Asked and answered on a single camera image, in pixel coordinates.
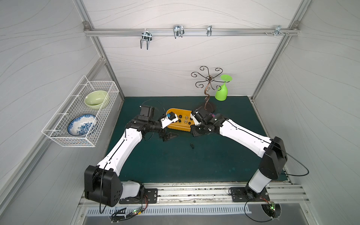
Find yellow plastic storage box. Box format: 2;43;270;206
166;108;194;132

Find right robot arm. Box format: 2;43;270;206
190;106;287;200

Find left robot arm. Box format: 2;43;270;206
84;106;179;207

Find green plastic goblet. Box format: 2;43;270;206
215;75;233;101

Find brown metal cup stand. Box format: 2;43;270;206
191;66;223;113

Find green ceramic bowl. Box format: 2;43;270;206
84;90;110;110

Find blue white patterned plate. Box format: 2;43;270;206
67;114;97;137

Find white vent grille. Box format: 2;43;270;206
86;204;252;217

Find metal double hook left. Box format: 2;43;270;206
140;30;152;50

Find metal double hook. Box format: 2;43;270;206
140;30;152;50
172;25;185;39

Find metal double hook middle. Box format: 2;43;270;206
172;25;185;39

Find metal hook right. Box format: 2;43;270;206
264;25;290;37

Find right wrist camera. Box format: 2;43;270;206
190;112;202;126

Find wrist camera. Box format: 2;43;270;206
160;112;179;128
190;112;202;126

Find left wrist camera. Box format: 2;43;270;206
160;112;179;128

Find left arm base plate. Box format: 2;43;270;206
119;187;158;204

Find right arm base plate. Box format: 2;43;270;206
228;187;271;203

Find white wire basket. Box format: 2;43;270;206
42;76;119;147

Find right base cable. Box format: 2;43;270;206
228;185;282;223

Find base cable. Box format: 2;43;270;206
108;193;148;223
228;185;282;223

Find left base cable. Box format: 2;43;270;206
108;193;148;223

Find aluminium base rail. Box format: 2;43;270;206
78;182;310;208

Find aluminium top rail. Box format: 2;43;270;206
84;27;301;38

